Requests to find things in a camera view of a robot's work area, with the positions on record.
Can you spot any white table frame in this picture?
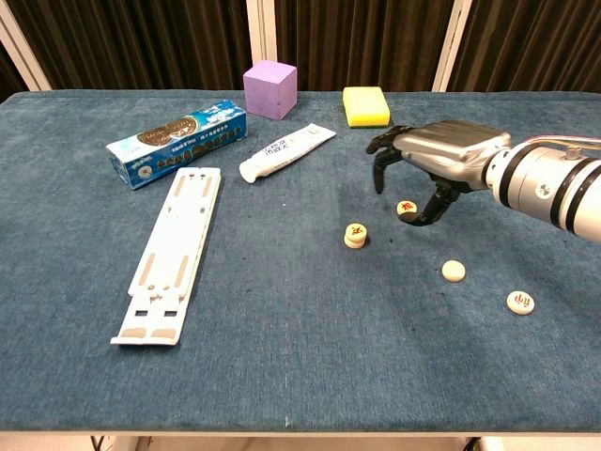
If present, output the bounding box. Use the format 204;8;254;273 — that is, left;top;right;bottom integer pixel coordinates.
0;429;601;451

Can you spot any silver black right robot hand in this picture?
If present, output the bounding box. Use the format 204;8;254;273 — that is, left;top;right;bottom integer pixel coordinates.
365;119;513;228

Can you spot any white upright frame post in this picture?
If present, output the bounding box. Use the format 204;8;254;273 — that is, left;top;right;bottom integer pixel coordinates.
245;0;264;67
262;0;278;65

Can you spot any blue table cloth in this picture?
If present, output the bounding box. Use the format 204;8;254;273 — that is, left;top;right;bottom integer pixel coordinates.
0;88;601;433

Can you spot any white slanted frame post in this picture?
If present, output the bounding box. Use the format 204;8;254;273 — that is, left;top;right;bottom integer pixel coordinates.
0;0;52;92
431;0;473;93

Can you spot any yellow green sponge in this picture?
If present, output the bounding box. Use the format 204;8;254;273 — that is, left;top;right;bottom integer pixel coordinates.
342;86;392;129

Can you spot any pale pink cable bundle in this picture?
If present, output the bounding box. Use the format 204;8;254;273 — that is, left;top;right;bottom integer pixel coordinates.
522;133;601;146

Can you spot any dark pleated curtain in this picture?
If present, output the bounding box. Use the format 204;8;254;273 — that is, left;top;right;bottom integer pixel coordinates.
0;0;601;93

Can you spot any blue cookie box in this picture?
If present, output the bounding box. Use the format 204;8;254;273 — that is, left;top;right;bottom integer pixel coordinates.
105;99;249;191

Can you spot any white folding plastic stand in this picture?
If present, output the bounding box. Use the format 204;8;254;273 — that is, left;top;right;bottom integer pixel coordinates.
110;166;223;347

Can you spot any purple foam cube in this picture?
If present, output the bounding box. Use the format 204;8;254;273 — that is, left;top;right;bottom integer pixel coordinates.
242;59;299;122

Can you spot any white squeeze tube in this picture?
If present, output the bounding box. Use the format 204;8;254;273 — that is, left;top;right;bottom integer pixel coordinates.
238;122;338;184

